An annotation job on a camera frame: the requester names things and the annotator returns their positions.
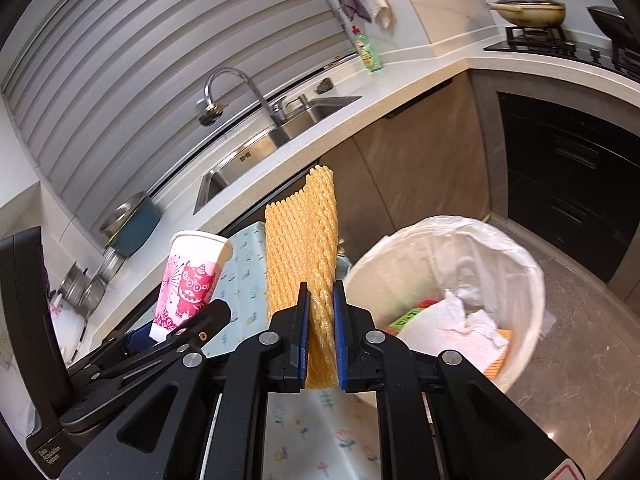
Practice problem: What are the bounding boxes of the green box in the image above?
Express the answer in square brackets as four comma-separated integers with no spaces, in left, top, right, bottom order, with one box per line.
[389,308,426,333]

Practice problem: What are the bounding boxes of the black gas stove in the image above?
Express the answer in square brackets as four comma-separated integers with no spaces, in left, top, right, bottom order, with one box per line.
[484,25,640,81]

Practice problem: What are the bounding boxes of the trash bin with white liner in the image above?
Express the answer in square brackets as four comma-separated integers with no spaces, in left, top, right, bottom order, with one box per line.
[344,215,546,393]

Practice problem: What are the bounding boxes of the purple cloth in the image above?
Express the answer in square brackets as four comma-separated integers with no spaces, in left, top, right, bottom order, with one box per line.
[330,0,373,23]

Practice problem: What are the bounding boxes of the floral tablecloth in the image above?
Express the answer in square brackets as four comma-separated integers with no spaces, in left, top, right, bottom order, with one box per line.
[200,220,381,480]

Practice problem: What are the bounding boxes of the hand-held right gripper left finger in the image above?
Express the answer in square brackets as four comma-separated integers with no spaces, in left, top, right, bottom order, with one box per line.
[59,282,313,480]

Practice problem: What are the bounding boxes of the chrome faucet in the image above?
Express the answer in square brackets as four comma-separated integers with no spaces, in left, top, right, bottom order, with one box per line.
[196,67,288,128]

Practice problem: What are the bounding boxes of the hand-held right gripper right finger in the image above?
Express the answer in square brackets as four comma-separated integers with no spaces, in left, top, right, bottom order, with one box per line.
[332,280,588,480]

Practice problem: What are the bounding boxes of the stacked steel pot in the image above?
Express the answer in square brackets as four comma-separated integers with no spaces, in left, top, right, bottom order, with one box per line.
[59,261,93,306]

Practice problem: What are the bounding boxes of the steel sink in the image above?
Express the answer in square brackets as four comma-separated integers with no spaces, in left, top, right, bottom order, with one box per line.
[194,95,362,208]

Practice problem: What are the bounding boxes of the orange foam net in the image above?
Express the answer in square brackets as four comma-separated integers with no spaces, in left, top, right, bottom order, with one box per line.
[484,329,513,378]
[264,165,341,391]

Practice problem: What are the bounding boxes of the blue basin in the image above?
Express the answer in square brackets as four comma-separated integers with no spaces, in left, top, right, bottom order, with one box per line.
[102,197,162,258]

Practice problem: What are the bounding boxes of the black oven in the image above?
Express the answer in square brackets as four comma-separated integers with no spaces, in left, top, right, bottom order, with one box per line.
[497,91,640,286]

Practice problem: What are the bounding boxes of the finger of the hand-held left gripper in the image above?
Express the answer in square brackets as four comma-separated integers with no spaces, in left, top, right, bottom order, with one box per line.
[65,327,193,403]
[100,299,234,368]

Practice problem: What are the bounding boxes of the steel bowl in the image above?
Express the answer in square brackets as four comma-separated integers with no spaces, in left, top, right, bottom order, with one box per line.
[99,191,151,238]

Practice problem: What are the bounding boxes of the window blinds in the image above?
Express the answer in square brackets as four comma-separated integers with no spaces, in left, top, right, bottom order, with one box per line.
[0,0,361,261]

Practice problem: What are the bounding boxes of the beige wok with lid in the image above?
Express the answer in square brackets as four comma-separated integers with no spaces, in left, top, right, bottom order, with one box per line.
[487,0,567,27]

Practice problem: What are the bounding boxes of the pink paper cup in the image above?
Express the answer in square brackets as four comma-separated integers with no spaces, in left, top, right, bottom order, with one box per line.
[152,230,233,343]

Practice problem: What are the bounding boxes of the white paper towel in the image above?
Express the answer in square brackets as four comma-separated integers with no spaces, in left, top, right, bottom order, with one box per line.
[462,310,511,368]
[397,290,473,356]

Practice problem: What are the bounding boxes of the green dish soap bottle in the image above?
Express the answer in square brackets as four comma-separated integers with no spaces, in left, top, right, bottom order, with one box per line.
[351,25,383,75]

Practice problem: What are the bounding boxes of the wooden cabinet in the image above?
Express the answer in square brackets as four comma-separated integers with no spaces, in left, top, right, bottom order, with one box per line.
[320,72,493,281]

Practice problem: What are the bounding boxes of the small steel pot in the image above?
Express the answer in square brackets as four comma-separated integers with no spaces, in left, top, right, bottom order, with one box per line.
[75,280,108,318]

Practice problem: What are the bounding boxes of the black pan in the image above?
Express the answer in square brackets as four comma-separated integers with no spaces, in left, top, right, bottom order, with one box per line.
[587,5,637,43]

